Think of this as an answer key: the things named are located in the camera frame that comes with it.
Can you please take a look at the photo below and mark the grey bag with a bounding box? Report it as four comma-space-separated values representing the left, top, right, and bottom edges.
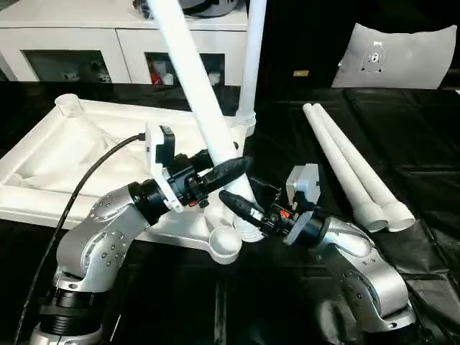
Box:
180, 0, 241, 18

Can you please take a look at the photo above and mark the black box with gold label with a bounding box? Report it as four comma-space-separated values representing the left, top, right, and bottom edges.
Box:
263, 0, 357, 88

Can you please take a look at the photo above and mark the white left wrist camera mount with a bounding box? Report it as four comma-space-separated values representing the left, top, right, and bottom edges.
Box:
144, 123, 185, 216

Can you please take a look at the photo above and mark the red box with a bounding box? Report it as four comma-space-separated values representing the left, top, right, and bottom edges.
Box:
148, 62, 162, 86

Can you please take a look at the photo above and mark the black work mat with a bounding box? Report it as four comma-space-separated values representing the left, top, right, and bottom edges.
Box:
0, 81, 460, 345

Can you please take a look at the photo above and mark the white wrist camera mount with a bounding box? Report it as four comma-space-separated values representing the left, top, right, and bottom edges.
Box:
144, 123, 185, 216
282, 162, 323, 248

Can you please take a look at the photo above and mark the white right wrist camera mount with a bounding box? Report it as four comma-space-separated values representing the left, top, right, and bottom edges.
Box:
282, 162, 323, 248

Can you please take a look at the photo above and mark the white plastic table leg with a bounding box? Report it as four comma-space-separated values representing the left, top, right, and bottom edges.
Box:
148, 0, 266, 244
310, 101, 417, 234
302, 101, 390, 232
234, 0, 270, 137

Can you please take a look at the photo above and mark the white plastic table top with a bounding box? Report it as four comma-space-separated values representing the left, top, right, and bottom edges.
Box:
0, 93, 257, 267

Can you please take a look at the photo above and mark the white cabinet with glass doors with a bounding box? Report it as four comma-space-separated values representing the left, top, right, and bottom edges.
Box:
0, 6, 249, 86

